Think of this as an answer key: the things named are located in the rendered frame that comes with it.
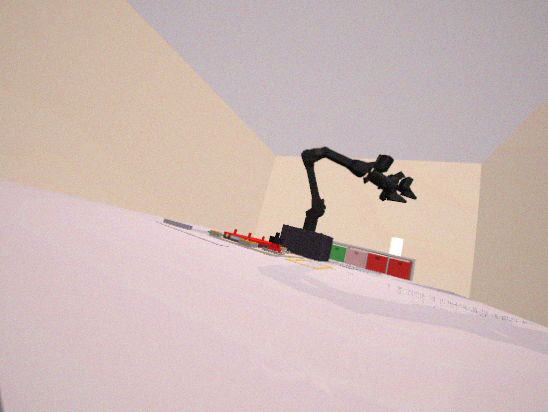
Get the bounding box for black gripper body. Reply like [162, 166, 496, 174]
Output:
[377, 176, 414, 201]

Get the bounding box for black wheel with grey hub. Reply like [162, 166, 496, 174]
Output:
[269, 236, 284, 245]

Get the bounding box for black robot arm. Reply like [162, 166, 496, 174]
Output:
[301, 147, 406, 232]

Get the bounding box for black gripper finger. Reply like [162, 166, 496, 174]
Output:
[387, 191, 407, 203]
[400, 187, 417, 200]

